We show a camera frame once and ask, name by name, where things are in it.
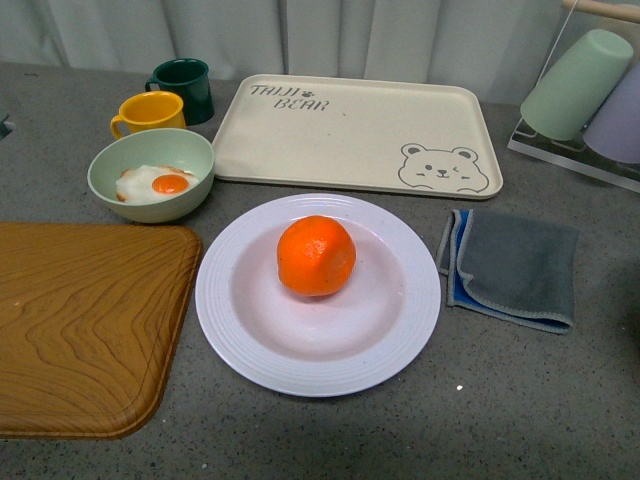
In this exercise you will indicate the orange fruit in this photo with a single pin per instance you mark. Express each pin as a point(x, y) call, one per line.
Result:
point(315, 256)

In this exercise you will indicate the white round plate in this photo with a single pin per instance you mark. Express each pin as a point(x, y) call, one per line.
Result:
point(347, 342)

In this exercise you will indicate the cream bear serving tray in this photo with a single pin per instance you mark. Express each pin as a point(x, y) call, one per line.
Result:
point(366, 135)

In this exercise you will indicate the fake fried egg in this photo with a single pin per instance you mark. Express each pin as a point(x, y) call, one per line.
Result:
point(151, 184)

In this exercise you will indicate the light green bowl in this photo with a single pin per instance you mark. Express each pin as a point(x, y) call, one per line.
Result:
point(180, 148)

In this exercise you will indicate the grey blue folded cloth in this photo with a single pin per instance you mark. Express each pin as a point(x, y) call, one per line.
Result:
point(510, 267)

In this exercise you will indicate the dark green mug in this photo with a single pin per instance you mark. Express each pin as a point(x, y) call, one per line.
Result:
point(187, 78)

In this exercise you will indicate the yellow mug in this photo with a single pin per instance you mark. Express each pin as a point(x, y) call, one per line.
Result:
point(149, 110)

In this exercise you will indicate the wooden pattern tray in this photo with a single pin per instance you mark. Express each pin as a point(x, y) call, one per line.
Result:
point(90, 320)

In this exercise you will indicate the grey curtain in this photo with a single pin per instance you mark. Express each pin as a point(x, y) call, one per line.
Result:
point(496, 49)

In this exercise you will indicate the green plastic cup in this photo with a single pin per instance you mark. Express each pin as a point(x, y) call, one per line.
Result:
point(573, 89)

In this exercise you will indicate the purple plastic cup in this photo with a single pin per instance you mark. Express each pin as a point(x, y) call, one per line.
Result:
point(614, 131)

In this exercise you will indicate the white cup rack wooden handle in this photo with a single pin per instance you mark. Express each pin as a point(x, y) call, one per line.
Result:
point(574, 154)

